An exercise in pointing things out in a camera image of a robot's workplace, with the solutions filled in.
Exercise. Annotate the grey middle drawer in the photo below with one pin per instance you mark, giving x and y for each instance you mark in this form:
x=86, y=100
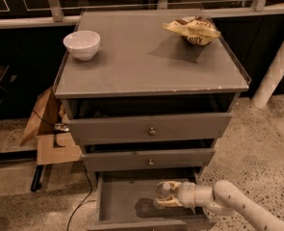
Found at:
x=148, y=155

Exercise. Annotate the grey open bottom drawer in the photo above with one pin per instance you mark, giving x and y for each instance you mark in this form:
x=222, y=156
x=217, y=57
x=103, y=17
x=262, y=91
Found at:
x=125, y=202

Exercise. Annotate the white metal railing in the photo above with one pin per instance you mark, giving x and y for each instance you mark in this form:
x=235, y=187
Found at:
x=55, y=4

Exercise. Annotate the grey top drawer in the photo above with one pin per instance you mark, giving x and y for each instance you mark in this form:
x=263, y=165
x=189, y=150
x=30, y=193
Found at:
x=145, y=119

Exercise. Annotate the clear plastic water bottle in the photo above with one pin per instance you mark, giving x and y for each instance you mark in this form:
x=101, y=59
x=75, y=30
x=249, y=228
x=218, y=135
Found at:
x=164, y=191

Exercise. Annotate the yellow brown chip bag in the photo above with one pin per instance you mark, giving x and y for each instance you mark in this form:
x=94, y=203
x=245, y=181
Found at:
x=196, y=30

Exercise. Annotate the brown cardboard box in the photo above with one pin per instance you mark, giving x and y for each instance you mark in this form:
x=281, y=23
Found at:
x=52, y=147

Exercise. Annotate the grey drawer cabinet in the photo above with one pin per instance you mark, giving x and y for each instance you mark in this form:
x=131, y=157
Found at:
x=139, y=58

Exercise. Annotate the white ceramic bowl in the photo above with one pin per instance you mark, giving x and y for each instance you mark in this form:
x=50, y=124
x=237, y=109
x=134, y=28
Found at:
x=82, y=45

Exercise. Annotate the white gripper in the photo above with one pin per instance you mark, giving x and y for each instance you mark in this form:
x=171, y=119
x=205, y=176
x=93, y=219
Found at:
x=187, y=193

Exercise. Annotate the white diagonal post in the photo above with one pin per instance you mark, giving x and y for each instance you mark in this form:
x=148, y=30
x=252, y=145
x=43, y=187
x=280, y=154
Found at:
x=271, y=80

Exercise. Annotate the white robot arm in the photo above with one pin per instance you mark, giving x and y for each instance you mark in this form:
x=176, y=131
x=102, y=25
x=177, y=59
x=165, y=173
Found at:
x=223, y=199

